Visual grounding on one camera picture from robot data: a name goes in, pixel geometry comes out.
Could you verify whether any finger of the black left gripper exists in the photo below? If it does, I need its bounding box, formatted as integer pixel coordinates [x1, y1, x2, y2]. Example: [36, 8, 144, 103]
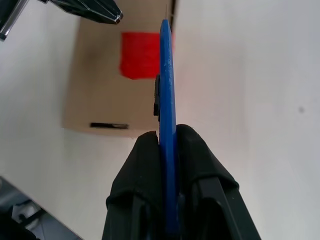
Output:
[48, 0, 120, 25]
[84, 0, 124, 20]

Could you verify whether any brown cardboard box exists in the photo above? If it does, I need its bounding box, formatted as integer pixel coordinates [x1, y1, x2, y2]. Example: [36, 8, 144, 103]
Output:
[61, 0, 180, 139]

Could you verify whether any blue utility knife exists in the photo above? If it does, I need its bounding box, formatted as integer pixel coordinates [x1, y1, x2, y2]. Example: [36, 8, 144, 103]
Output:
[152, 3, 186, 240]

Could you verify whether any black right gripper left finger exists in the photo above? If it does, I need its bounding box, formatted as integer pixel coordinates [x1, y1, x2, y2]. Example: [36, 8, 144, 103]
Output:
[101, 130, 168, 240]

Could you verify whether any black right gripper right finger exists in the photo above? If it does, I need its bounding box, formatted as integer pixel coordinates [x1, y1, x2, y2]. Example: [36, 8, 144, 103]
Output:
[174, 123, 262, 240]

